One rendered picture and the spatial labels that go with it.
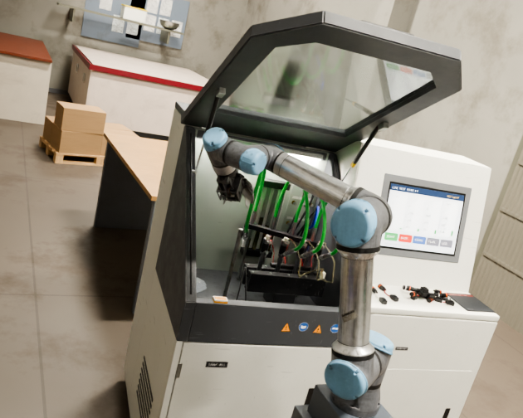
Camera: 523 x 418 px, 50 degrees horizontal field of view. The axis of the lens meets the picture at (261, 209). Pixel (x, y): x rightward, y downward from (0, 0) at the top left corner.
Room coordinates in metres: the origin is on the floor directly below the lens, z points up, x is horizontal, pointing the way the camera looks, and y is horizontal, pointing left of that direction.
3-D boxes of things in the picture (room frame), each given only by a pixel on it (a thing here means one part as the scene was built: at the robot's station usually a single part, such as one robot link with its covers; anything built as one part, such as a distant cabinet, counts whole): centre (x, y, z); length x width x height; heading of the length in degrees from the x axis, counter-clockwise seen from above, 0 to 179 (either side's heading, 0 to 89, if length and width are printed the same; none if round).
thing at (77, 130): (6.58, 2.20, 0.32); 1.13 x 0.90 x 0.64; 118
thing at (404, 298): (2.24, -0.76, 0.96); 0.70 x 0.22 x 0.03; 112
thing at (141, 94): (9.43, 2.42, 0.48); 2.55 x 2.16 x 0.96; 27
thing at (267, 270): (2.16, -0.16, 0.91); 0.34 x 0.10 x 0.15; 112
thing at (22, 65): (8.51, 4.17, 0.45); 2.57 x 0.82 x 0.91; 27
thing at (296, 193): (2.45, -0.18, 1.20); 0.13 x 0.03 x 0.31; 112
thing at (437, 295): (2.25, -0.79, 1.01); 0.23 x 0.11 x 0.06; 112
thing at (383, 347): (1.48, -0.41, 1.07); 0.13 x 0.12 x 0.14; 152
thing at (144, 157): (4.04, 0.69, 0.41); 1.54 x 0.79 x 0.82; 30
